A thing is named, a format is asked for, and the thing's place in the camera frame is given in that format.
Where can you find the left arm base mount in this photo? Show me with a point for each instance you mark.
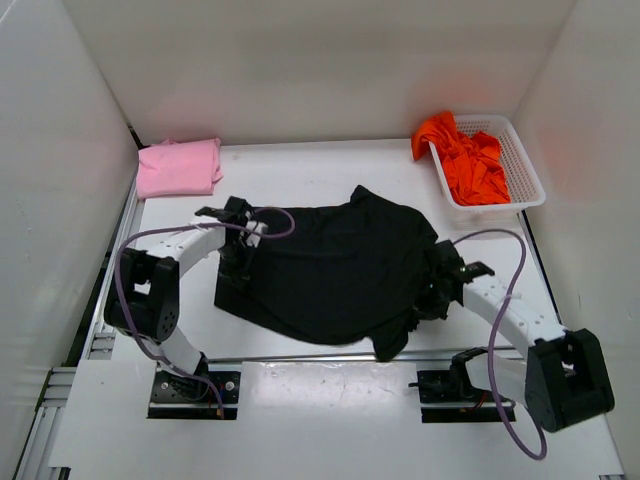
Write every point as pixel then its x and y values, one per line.
pixel 177 398

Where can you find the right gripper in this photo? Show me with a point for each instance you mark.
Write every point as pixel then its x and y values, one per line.
pixel 433 311

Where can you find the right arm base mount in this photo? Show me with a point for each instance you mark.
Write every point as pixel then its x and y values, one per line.
pixel 443 401

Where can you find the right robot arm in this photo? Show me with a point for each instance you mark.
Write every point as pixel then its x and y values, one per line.
pixel 561 378

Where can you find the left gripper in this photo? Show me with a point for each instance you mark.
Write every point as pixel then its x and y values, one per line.
pixel 238 275

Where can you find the pink t-shirt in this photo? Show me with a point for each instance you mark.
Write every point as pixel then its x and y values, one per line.
pixel 178 169

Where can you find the white plastic basket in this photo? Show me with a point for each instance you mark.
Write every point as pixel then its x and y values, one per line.
pixel 523 184

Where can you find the orange t-shirt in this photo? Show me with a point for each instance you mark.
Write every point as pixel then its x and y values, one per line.
pixel 471 164

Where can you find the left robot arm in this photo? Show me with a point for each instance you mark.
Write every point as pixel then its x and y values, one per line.
pixel 144 300

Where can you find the black t-shirt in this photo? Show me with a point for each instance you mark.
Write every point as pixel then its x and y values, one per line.
pixel 346 273

